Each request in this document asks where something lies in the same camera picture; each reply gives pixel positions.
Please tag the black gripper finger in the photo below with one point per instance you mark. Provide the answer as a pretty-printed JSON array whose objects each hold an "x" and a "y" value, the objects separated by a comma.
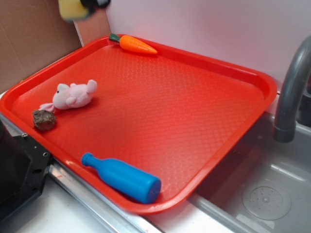
[{"x": 94, "y": 4}]

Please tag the yellow sponge with green pad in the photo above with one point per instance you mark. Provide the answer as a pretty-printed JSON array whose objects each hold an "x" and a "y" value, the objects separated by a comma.
[{"x": 72, "y": 10}]

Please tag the orange toy carrot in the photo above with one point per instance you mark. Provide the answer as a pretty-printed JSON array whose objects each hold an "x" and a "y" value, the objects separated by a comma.
[{"x": 132, "y": 44}]

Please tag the brown cardboard panel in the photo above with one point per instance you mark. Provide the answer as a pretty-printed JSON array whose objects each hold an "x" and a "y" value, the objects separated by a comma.
[{"x": 32, "y": 36}]

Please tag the pink plush pig toy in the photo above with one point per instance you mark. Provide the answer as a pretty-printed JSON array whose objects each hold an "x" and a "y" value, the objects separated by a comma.
[{"x": 71, "y": 96}]

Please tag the brown rock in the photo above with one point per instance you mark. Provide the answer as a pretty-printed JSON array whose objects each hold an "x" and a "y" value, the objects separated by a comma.
[{"x": 43, "y": 120}]

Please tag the red plastic tray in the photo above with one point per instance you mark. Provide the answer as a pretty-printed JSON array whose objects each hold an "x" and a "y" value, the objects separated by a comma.
[{"x": 174, "y": 115}]

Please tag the blue plastic bottle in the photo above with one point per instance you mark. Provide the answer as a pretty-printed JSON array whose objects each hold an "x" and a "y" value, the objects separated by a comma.
[{"x": 129, "y": 180}]

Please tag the grey toy faucet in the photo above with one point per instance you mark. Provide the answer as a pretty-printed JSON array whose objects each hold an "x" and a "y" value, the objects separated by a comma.
[{"x": 294, "y": 104}]

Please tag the grey plastic sink basin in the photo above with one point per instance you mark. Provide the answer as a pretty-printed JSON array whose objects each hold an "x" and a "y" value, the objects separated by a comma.
[{"x": 261, "y": 185}]

